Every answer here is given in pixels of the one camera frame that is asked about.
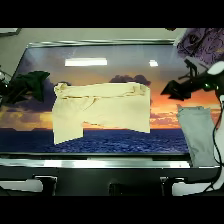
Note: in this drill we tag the beige pants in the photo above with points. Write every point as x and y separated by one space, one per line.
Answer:
110 111

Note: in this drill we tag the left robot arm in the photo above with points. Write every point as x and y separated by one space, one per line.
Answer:
7 91

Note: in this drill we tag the dark green garment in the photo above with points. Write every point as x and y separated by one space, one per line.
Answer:
31 85

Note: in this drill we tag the purple patterned garment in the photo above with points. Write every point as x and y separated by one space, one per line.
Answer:
203 43

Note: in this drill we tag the grey garment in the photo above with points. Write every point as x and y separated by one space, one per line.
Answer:
197 133

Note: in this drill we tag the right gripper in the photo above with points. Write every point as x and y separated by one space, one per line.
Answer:
190 86

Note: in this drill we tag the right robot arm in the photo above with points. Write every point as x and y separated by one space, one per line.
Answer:
218 80

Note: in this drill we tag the silver frame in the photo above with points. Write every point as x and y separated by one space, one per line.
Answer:
100 163

